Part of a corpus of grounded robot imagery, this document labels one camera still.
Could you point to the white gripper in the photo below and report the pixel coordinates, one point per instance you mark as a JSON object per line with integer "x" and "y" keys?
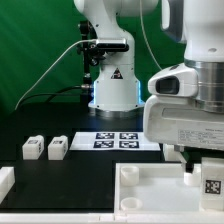
{"x": 176, "y": 121}

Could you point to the white square table top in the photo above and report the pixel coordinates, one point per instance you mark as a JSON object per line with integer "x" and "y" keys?
{"x": 156, "y": 187}

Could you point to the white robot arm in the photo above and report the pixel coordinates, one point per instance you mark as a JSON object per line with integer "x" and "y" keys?
{"x": 197, "y": 23}

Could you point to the white sheet with AprilTags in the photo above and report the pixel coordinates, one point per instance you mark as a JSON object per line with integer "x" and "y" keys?
{"x": 131, "y": 141}

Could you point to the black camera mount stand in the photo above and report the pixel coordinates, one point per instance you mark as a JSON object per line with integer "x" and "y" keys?
{"x": 91, "y": 57}

